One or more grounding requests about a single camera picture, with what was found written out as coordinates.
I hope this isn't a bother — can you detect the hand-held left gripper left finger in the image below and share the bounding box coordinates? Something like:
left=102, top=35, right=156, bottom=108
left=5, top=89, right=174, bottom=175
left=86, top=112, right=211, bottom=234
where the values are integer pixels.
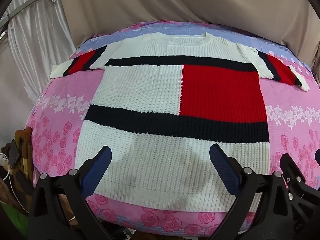
left=27, top=145, right=118, bottom=240

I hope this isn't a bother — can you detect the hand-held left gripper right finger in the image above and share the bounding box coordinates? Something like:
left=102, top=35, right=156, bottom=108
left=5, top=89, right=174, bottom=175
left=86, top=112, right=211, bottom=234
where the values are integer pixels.
left=209, top=143, right=294, bottom=240

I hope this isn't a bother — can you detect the white red navy knit sweater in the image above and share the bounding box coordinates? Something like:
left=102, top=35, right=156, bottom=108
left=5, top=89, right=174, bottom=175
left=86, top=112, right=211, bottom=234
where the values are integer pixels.
left=50, top=31, right=310, bottom=213

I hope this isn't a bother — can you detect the brown cloth pile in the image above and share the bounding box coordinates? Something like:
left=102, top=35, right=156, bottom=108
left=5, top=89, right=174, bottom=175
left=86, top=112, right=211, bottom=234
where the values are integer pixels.
left=12, top=127, right=35, bottom=207

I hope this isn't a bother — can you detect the pink floral bedsheet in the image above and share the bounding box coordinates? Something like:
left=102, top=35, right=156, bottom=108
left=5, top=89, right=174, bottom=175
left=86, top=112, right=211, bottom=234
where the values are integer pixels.
left=26, top=21, right=320, bottom=237

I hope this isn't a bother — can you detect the black phone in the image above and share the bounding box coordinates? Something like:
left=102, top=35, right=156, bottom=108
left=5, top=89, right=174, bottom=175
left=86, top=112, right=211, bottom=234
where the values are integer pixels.
left=7, top=139, right=21, bottom=168

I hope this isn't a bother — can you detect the white satin curtain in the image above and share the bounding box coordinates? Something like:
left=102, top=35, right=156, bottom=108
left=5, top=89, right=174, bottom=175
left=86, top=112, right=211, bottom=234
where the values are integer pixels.
left=4, top=0, right=77, bottom=107

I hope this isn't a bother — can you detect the beige curtain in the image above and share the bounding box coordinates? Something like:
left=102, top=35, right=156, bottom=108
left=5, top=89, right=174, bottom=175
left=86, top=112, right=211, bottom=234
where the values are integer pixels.
left=57, top=0, right=320, bottom=64

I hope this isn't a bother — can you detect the grey metal pole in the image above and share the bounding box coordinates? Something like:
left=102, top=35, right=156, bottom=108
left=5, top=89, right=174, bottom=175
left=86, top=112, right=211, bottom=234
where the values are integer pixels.
left=0, top=0, right=66, bottom=29

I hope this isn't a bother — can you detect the white cable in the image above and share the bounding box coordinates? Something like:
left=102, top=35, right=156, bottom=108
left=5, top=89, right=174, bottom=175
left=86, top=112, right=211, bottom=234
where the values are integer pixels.
left=0, top=164, right=29, bottom=214

